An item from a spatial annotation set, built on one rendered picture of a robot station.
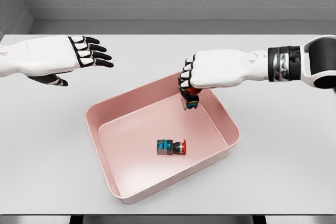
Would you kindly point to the pink rectangular basket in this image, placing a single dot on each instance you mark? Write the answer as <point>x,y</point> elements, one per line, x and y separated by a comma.
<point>162,140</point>

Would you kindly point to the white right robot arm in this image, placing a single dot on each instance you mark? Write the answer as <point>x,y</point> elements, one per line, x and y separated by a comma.
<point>288,62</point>

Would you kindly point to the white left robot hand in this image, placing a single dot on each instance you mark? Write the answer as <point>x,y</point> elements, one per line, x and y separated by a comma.
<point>52,56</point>

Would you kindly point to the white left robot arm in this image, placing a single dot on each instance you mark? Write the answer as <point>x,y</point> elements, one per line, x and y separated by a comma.
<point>9,60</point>

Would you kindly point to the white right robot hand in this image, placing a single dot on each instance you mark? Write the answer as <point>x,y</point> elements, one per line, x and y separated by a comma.
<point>210,69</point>

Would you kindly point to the red button industrial switch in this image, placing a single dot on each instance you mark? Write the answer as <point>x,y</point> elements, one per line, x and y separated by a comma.
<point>193,99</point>
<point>170,148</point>

